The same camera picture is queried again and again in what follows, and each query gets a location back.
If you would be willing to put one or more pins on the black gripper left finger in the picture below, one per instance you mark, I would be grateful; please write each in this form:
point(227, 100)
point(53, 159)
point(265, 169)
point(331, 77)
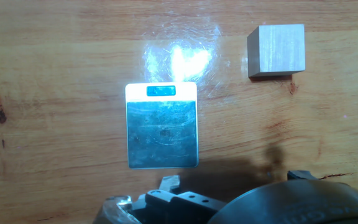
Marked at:
point(179, 207)

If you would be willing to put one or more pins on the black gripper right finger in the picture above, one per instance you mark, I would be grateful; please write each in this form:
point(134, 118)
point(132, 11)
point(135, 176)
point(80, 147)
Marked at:
point(300, 175)

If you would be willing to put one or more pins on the pale wooden cube block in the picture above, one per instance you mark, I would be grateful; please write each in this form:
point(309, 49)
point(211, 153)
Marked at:
point(280, 49)

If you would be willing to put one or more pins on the small silver digital scale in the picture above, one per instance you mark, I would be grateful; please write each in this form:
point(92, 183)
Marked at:
point(162, 133)

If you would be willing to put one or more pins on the glossy wood-pattern mat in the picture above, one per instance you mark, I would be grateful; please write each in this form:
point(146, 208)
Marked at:
point(42, 130)

